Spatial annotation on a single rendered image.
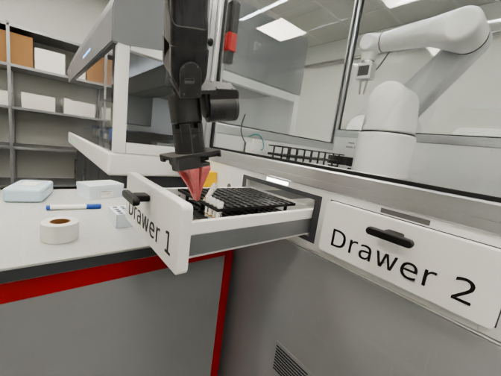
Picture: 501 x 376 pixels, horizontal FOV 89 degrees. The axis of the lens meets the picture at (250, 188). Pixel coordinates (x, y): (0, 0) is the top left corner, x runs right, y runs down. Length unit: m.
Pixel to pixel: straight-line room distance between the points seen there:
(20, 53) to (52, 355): 3.83
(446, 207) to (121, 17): 1.29
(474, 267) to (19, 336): 0.79
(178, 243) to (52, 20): 4.58
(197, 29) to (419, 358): 0.64
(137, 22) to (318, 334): 1.32
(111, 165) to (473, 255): 1.24
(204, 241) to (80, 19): 4.62
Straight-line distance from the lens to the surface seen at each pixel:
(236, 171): 0.82
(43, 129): 4.69
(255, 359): 0.92
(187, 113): 0.48
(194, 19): 0.44
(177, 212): 0.39
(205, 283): 0.81
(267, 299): 0.78
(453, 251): 0.50
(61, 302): 0.69
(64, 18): 4.88
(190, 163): 0.47
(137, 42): 1.36
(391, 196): 0.53
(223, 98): 0.50
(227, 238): 0.46
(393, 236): 0.48
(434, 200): 0.51
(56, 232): 0.69
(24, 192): 1.03
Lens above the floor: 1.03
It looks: 10 degrees down
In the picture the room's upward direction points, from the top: 8 degrees clockwise
